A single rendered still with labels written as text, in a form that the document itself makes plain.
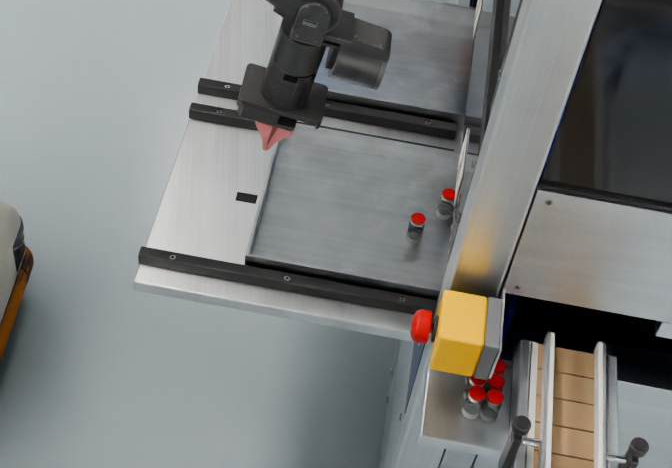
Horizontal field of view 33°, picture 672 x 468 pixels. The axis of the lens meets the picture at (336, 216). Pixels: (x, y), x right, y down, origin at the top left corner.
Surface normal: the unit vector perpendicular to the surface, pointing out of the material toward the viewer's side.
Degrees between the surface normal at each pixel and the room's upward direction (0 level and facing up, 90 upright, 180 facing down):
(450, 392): 0
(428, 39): 0
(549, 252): 90
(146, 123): 0
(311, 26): 90
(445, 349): 90
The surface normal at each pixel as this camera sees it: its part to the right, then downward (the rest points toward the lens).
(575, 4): -0.15, 0.74
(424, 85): 0.10, -0.65
